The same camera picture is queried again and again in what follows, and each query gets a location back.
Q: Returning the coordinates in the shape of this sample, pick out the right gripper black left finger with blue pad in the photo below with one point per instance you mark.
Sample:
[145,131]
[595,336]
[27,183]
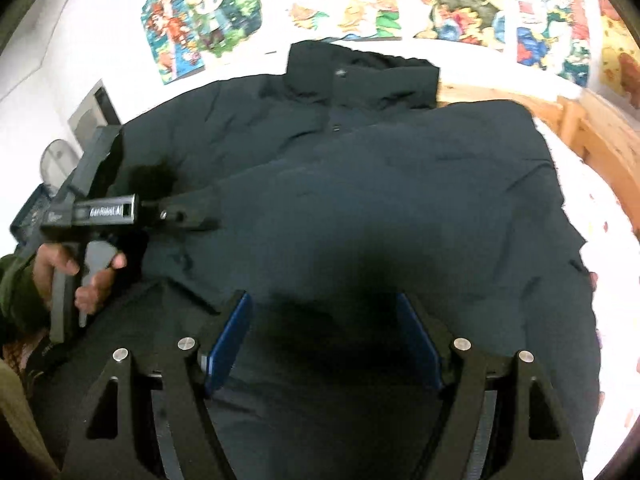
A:
[114,435]

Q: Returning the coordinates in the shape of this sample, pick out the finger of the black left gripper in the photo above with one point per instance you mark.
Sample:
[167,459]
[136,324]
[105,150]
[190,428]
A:
[194,211]

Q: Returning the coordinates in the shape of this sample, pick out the white electric fan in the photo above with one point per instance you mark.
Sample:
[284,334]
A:
[57,162]

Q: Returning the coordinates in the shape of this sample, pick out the black padded jacket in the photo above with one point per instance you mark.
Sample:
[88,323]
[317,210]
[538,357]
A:
[341,185]

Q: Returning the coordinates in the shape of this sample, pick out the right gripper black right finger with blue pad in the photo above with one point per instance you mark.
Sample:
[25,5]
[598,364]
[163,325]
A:
[501,418]

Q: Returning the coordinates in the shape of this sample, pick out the person's left hand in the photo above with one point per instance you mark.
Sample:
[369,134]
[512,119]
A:
[54,257]

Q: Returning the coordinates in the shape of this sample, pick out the blond boy drawing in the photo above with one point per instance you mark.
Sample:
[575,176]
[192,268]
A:
[221,25]

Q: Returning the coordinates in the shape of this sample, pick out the red-haired girl drawing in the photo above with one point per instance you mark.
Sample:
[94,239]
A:
[172,38]

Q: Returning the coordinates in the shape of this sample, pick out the yellow chick drawing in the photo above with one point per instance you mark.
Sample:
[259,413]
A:
[619,56]

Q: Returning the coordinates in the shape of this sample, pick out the olive green sleeve forearm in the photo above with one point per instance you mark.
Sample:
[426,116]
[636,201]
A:
[23,311]

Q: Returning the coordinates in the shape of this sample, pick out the orange fruit drink drawing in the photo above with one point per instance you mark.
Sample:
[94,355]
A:
[345,0]

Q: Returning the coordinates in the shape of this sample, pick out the pink dotted bed quilt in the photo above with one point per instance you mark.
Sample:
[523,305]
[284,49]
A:
[612,252]

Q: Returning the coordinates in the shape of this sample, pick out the wooden bed frame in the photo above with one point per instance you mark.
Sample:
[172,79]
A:
[593,128]

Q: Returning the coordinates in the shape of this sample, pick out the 2024 city drawing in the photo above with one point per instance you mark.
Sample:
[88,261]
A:
[553,36]

